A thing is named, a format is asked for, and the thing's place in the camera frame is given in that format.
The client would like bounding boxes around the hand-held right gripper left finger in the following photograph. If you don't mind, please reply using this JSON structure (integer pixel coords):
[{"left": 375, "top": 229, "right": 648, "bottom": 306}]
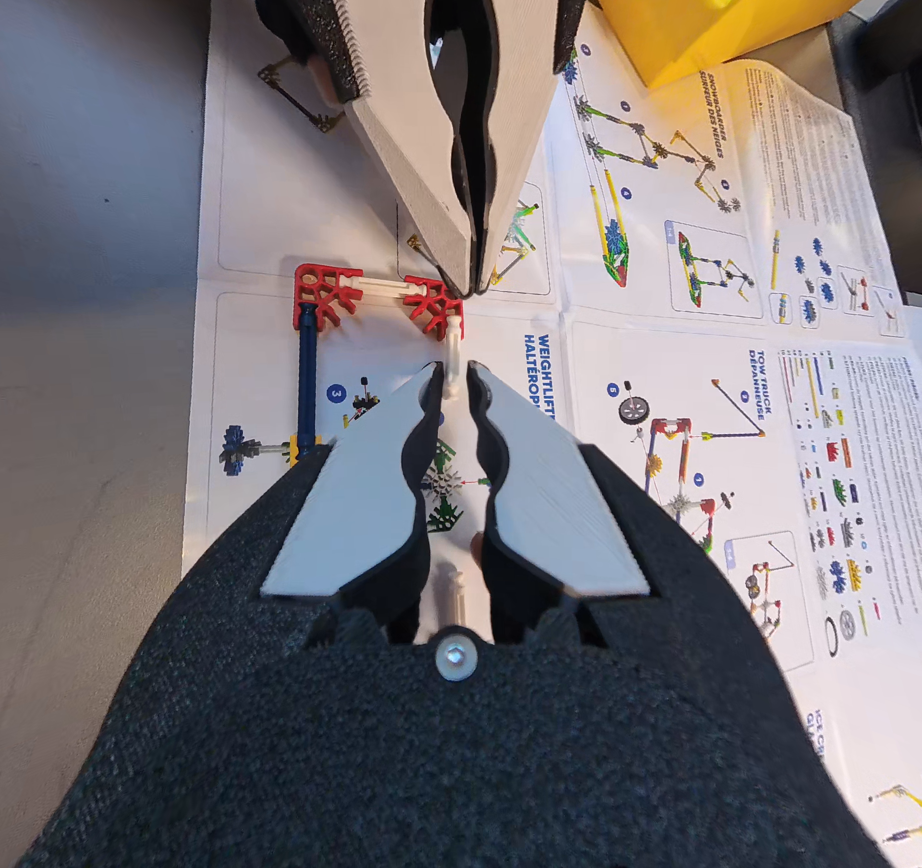
[{"left": 259, "top": 361, "right": 445, "bottom": 599}]

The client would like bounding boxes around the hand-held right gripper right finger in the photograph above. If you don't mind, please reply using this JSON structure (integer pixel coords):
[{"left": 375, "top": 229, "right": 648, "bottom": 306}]
[{"left": 465, "top": 360, "right": 651, "bottom": 600}]

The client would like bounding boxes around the yellow divided parts bin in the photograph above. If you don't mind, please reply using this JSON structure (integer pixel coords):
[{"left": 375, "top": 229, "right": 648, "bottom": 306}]
[{"left": 591, "top": 0, "right": 922, "bottom": 89}]

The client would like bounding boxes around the printed instruction sheet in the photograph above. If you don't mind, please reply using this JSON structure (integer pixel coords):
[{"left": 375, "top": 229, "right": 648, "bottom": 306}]
[{"left": 182, "top": 0, "right": 922, "bottom": 868}]

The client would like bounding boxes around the red toy connector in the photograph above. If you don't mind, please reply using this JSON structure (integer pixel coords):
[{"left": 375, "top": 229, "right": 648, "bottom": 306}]
[
  {"left": 402, "top": 276, "right": 465, "bottom": 343},
  {"left": 291, "top": 263, "right": 364, "bottom": 332}
]

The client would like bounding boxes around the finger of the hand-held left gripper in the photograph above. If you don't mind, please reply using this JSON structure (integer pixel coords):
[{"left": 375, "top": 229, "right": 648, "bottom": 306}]
[
  {"left": 326, "top": 0, "right": 478, "bottom": 298},
  {"left": 468, "top": 0, "right": 566, "bottom": 296}
]

